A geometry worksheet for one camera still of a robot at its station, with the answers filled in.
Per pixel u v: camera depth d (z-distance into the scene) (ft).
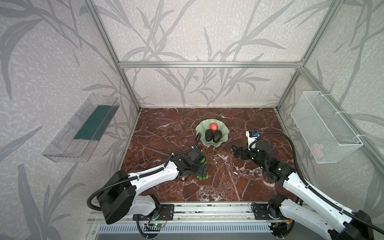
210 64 4.57
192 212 2.47
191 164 2.10
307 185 1.58
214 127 3.34
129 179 1.43
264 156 1.87
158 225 2.31
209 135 3.22
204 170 2.44
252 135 2.19
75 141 2.08
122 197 1.34
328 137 2.01
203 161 2.85
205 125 3.41
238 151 2.27
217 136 3.21
